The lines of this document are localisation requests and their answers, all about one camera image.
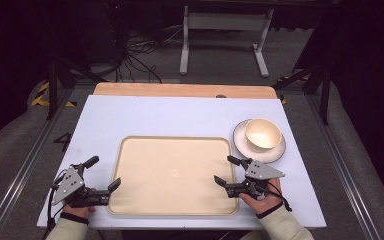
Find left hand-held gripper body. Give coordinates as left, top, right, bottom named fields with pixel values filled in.
left=50, top=163, right=112, bottom=208

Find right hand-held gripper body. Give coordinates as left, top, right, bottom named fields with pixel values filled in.
left=224, top=159, right=286, bottom=202

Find person's left hand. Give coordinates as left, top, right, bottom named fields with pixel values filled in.
left=61, top=203, right=97, bottom=220

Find person's right hand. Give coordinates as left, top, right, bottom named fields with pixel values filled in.
left=239, top=178, right=284, bottom=216

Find cream ceramic saucer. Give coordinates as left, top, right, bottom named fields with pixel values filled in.
left=232, top=118, right=287, bottom=165

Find cream ceramic cup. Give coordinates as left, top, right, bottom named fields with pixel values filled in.
left=244, top=118, right=283, bottom=153

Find beige plastic tray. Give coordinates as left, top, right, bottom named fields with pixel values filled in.
left=107, top=135, right=240, bottom=217

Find yellow black hazard tape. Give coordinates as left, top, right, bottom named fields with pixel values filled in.
left=29, top=81, right=78, bottom=108
left=277, top=74, right=312, bottom=106

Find white table board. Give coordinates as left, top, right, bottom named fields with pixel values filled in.
left=36, top=94, right=327, bottom=231

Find black tripod stand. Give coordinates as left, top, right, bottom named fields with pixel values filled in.
left=44, top=49, right=108, bottom=122
left=273, top=62, right=333, bottom=126

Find wooden table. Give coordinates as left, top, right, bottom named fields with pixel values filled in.
left=93, top=82, right=278, bottom=100

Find black curtain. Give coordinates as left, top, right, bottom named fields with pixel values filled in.
left=294, top=0, right=384, bottom=218
left=0, top=0, right=59, bottom=149

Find white metal stand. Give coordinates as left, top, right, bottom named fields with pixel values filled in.
left=179, top=4, right=275, bottom=79

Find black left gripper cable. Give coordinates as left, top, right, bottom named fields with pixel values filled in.
left=44, top=169, right=68, bottom=236

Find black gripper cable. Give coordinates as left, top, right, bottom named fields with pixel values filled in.
left=263, top=181, right=294, bottom=213
left=44, top=169, right=68, bottom=236

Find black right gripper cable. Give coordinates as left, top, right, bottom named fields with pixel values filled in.
left=263, top=181, right=294, bottom=213

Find aluminium floor rail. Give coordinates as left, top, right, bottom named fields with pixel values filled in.
left=0, top=89, right=75, bottom=240
left=304, top=94, right=382, bottom=240

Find bundle of black floor cables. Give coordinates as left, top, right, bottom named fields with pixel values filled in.
left=111, top=24, right=185, bottom=84

